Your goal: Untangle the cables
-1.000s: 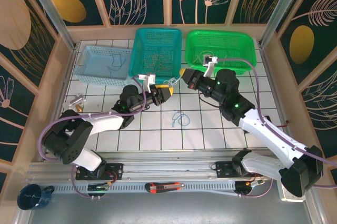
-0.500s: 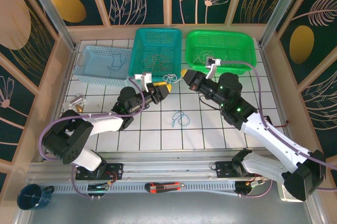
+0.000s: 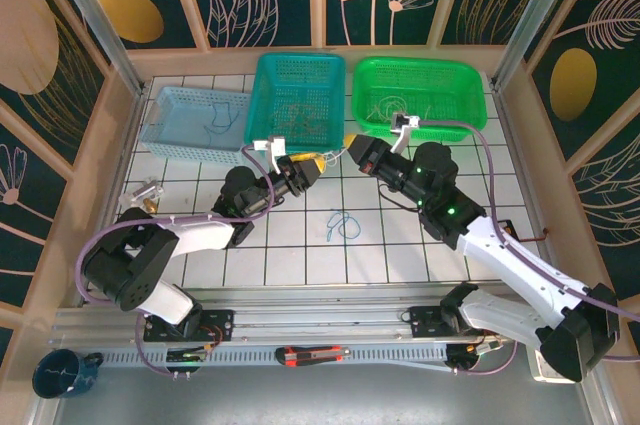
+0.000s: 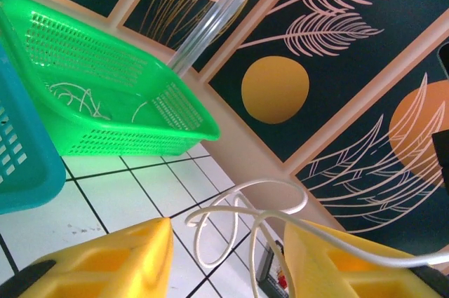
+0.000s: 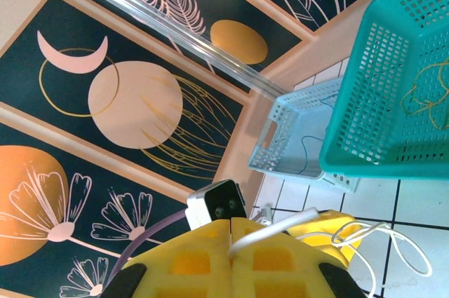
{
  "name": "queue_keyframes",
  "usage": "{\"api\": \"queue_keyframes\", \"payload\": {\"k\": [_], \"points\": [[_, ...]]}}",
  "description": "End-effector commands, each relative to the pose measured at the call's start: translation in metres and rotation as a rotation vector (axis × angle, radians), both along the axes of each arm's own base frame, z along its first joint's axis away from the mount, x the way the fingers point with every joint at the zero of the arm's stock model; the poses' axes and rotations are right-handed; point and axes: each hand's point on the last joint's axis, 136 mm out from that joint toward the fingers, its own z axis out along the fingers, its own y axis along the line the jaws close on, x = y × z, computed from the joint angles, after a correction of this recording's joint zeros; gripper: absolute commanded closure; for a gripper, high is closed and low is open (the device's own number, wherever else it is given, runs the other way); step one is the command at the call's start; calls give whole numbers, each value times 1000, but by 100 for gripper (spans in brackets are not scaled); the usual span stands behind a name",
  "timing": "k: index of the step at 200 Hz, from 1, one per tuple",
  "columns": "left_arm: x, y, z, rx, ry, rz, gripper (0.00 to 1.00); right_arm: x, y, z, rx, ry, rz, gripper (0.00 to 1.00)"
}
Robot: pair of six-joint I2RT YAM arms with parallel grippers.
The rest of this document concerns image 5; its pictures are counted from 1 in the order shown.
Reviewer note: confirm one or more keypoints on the light blue plastic basket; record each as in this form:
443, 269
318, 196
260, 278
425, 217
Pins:
291, 129

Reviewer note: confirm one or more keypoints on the teal plastic basket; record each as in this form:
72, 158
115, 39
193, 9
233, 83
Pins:
368, 84

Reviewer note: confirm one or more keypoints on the white charger block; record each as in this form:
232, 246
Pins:
217, 203

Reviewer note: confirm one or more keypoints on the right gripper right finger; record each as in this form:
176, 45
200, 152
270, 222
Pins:
298, 277

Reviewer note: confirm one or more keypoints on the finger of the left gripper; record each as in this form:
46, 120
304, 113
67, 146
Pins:
315, 228

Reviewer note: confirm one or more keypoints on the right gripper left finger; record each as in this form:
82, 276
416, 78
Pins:
158, 259

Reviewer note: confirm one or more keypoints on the aluminium frame post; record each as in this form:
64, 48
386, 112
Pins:
196, 45

